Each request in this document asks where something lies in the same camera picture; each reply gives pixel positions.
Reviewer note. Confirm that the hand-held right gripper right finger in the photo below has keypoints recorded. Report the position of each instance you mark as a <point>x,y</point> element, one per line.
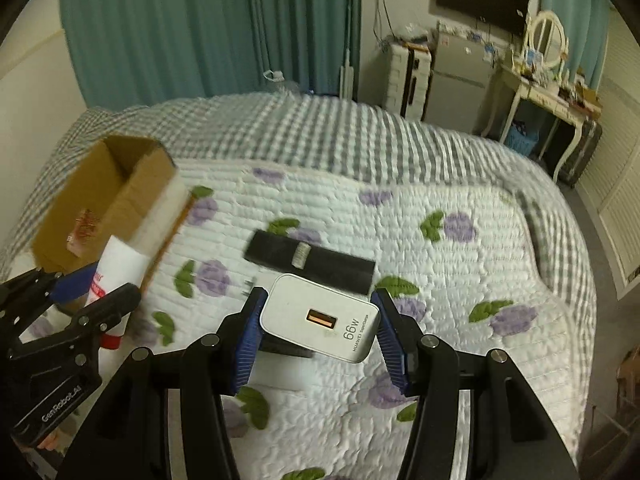
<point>391,340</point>

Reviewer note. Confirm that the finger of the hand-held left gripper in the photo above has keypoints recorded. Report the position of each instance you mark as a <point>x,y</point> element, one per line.
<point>107,307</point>
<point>70,287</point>

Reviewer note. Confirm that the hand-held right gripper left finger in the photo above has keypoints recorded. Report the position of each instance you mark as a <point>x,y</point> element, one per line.
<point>250,340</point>

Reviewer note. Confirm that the white tube with red label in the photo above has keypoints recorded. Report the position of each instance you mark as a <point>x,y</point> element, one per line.
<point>120,267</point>

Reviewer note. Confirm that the white wall charger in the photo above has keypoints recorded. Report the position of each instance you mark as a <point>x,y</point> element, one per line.
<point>320,317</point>

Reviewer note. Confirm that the brown cardboard box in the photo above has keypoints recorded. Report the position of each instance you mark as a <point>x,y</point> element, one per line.
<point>90,180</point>

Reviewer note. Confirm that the red printed packet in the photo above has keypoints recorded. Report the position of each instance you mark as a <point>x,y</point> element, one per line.
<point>85,230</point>

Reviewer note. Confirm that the white floral quilt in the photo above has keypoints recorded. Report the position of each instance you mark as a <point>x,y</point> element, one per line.
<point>450,310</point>

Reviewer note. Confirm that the black rectangular case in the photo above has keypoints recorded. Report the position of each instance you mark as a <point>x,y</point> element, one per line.
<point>340,267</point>

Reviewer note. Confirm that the grey checked bedsheet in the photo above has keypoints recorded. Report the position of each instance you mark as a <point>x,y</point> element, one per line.
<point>325,125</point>

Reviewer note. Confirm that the blue plastic basket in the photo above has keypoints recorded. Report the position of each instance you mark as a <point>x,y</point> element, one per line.
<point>522,139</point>

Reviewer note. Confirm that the white suitcase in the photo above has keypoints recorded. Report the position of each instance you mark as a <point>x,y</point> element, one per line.
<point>406,80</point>

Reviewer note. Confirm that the black suitcase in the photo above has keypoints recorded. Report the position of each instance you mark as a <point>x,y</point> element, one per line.
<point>580,152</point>

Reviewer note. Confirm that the silver refrigerator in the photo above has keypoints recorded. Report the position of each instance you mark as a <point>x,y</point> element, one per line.
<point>457,75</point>

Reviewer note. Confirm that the white louvered closet door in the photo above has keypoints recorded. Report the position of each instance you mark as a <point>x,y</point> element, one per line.
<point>617,170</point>

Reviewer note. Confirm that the white dressing table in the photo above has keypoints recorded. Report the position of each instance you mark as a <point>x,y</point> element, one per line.
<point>535,92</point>

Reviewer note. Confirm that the white mop pole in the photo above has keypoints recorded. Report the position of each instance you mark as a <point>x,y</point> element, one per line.
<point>347,55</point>

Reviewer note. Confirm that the teal window curtain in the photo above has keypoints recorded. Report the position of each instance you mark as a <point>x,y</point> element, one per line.
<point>190,25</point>

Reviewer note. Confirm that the white oval mirror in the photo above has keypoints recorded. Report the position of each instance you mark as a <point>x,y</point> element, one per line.
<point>545,37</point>

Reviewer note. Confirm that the teal narrow curtain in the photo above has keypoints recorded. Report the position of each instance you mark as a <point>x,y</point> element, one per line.
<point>575,15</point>

